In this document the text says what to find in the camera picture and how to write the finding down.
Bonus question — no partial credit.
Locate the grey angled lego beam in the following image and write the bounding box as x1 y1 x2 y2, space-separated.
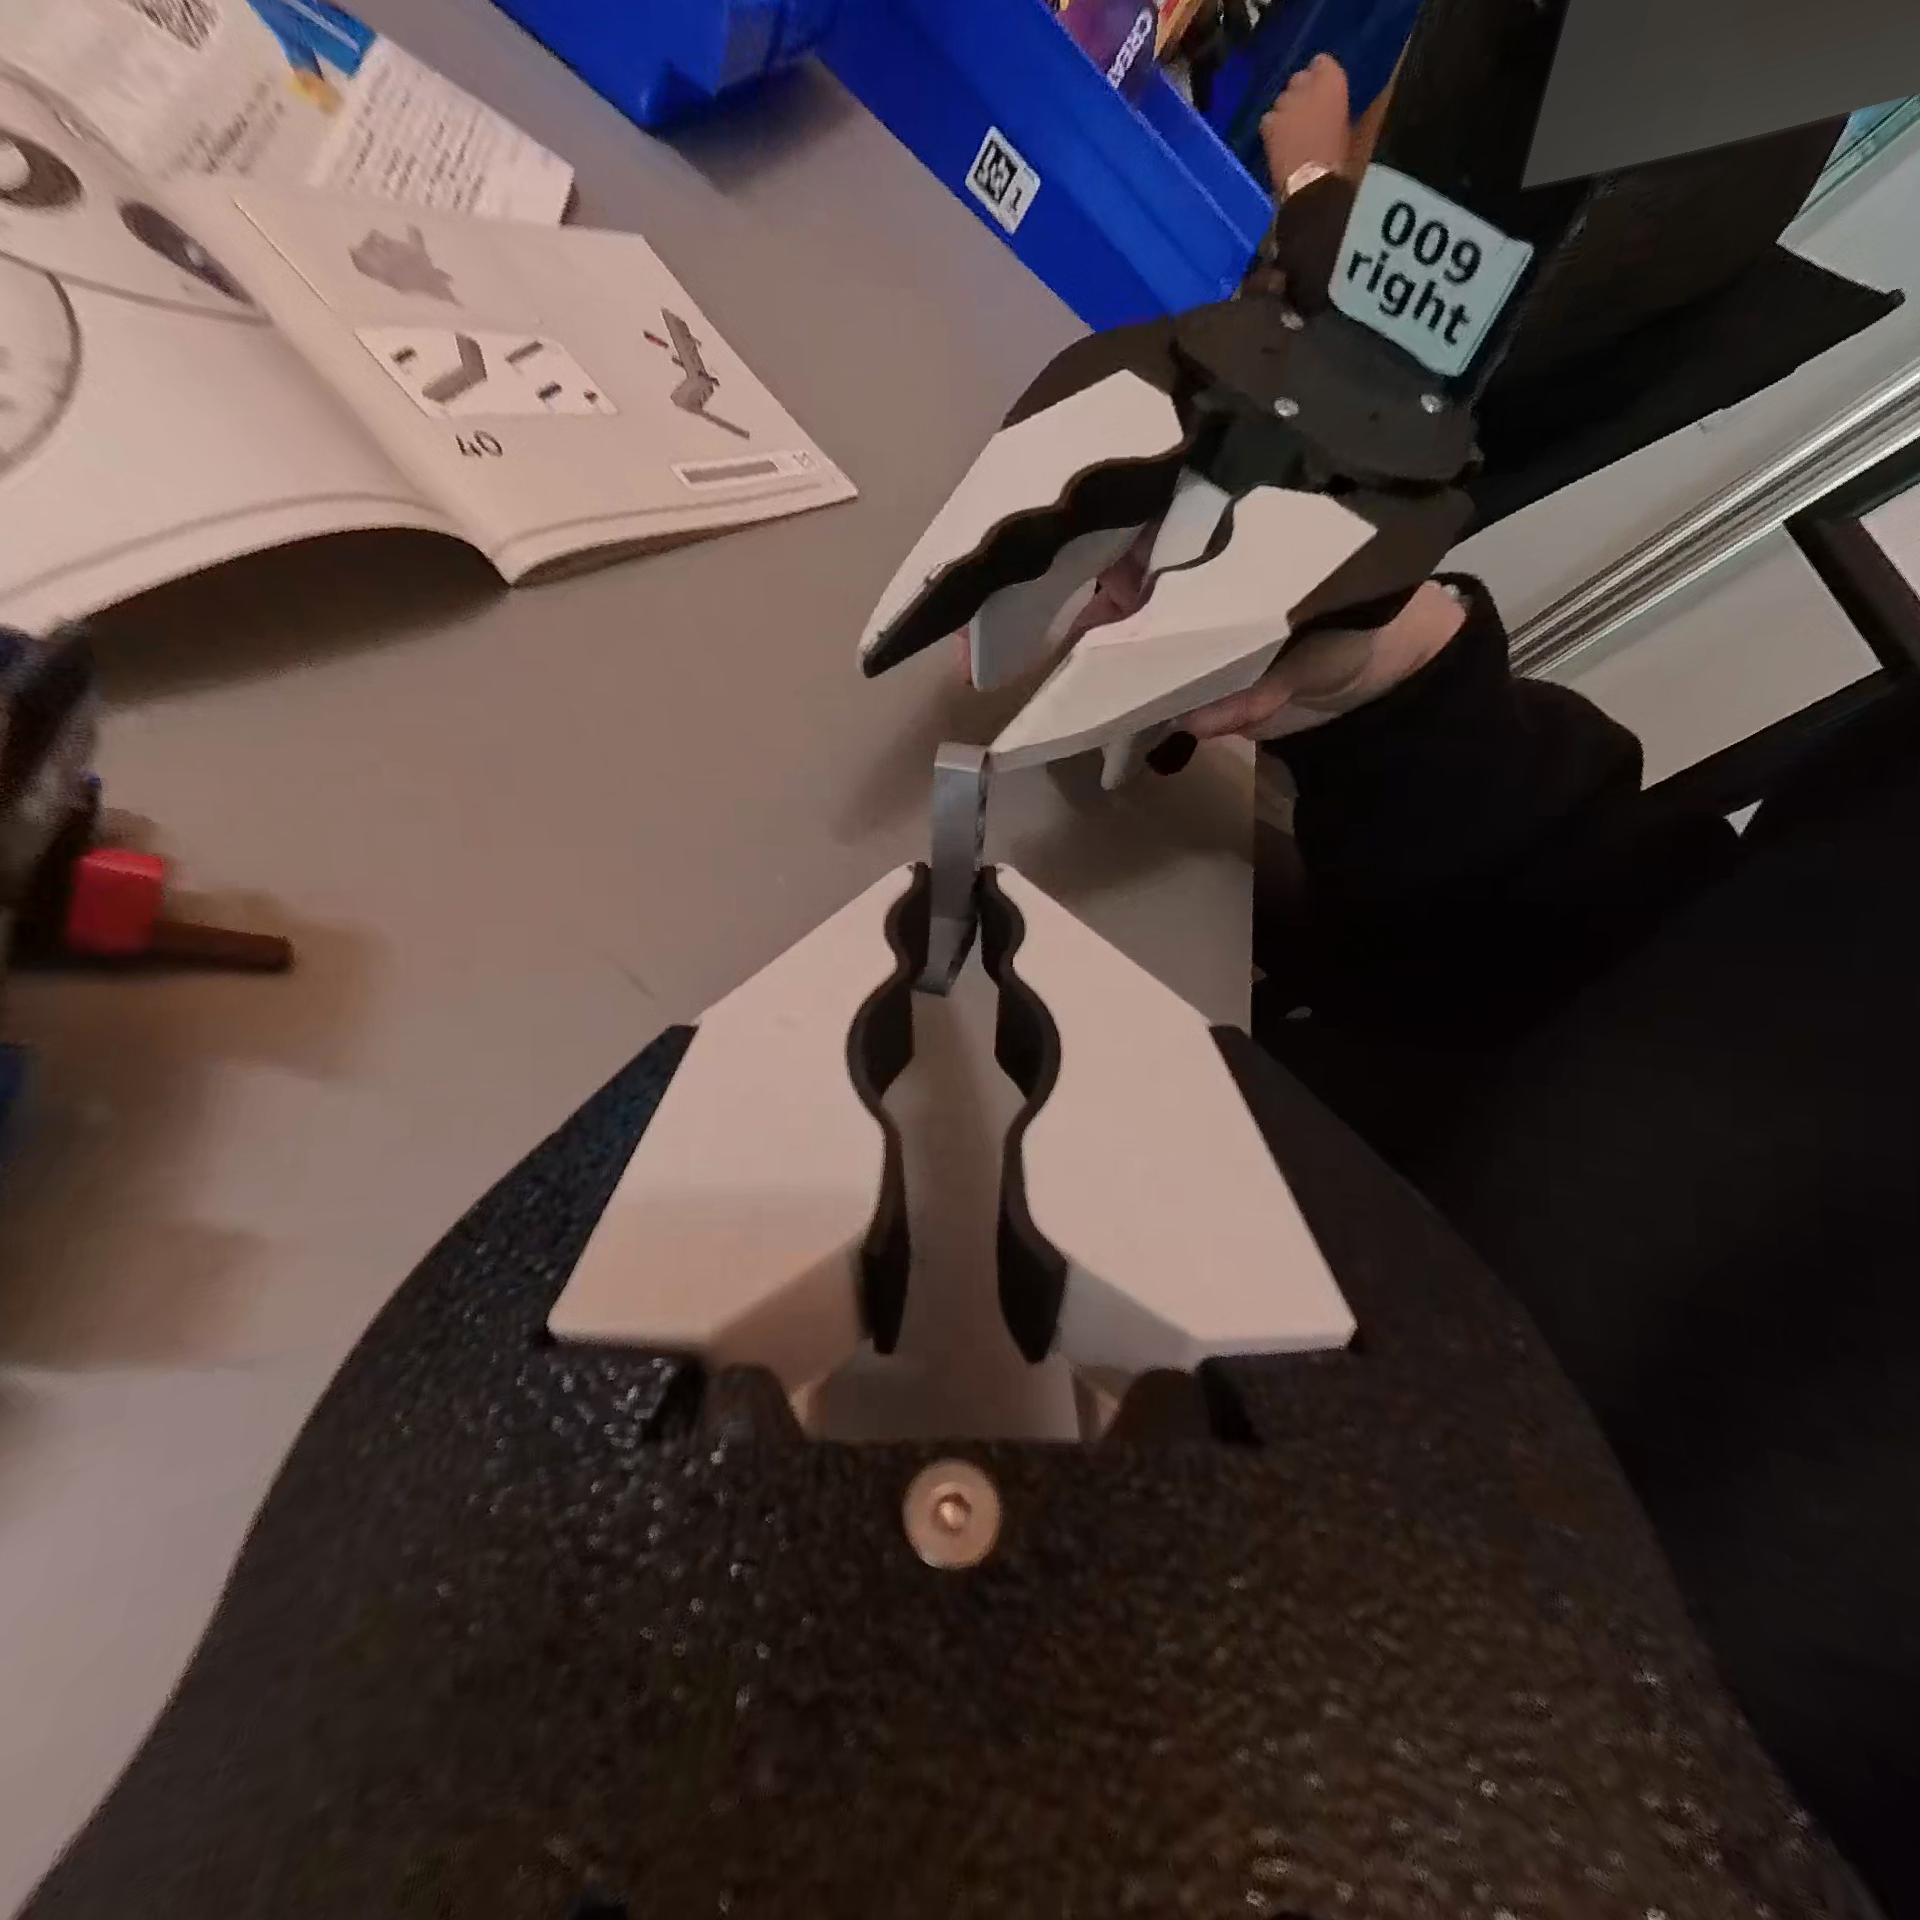
917 741 996 998

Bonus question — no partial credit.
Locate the aluminium frame rail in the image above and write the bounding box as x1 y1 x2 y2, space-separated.
1510 360 1920 681

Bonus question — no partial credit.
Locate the partly built lego vehicle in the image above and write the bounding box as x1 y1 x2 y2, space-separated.
0 619 295 976

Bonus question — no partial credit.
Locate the person's right hand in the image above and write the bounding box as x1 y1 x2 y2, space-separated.
1177 578 1482 745

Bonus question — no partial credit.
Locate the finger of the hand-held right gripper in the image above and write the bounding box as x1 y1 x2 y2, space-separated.
983 484 1384 773
858 366 1200 680

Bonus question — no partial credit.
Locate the person's right forearm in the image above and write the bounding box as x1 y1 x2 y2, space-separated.
1252 578 1652 1052

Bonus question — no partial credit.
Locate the lego instruction booklet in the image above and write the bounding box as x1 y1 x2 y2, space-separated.
0 0 858 641

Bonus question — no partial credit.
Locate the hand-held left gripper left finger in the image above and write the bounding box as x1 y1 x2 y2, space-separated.
550 861 947 1433

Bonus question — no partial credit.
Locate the person's black clothed body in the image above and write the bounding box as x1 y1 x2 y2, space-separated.
1252 719 1920 1920

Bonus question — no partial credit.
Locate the labelled blue storage bin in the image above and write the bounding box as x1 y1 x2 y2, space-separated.
817 0 1278 332

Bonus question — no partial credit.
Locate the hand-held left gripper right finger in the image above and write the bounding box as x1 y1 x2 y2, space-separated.
967 861 1360 1433

